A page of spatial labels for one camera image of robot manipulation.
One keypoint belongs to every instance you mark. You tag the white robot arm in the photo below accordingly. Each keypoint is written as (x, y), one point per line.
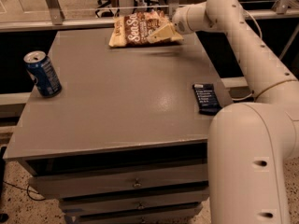
(248, 142)

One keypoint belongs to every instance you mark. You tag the blue rxbar blueberry bar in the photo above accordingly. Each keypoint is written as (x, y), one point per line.
(207, 99)

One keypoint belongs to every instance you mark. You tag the grey middle drawer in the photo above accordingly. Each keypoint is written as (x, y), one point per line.
(135, 199)

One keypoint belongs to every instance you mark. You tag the grey bottom drawer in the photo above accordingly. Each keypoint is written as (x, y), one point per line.
(145, 216)

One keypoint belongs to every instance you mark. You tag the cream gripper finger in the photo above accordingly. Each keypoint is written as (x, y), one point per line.
(165, 32)

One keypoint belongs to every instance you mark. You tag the grey drawer cabinet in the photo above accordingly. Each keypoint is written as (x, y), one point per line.
(120, 110)

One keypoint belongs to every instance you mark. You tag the metal railing frame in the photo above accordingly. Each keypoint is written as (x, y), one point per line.
(34, 15)

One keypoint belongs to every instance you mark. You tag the blue soda can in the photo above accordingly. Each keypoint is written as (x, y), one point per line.
(42, 72)

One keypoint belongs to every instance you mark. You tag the black office chair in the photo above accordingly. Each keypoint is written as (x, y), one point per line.
(107, 8)

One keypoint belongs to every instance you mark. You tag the brown chip bag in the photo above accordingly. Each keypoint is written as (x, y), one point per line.
(132, 30)

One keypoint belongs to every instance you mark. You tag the grey drawer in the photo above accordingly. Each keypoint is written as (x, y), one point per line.
(145, 216)
(75, 185)
(135, 199)

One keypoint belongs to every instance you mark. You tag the grey top drawer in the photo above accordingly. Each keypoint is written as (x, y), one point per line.
(75, 185)

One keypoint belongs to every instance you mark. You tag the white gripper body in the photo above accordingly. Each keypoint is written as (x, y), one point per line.
(181, 21)

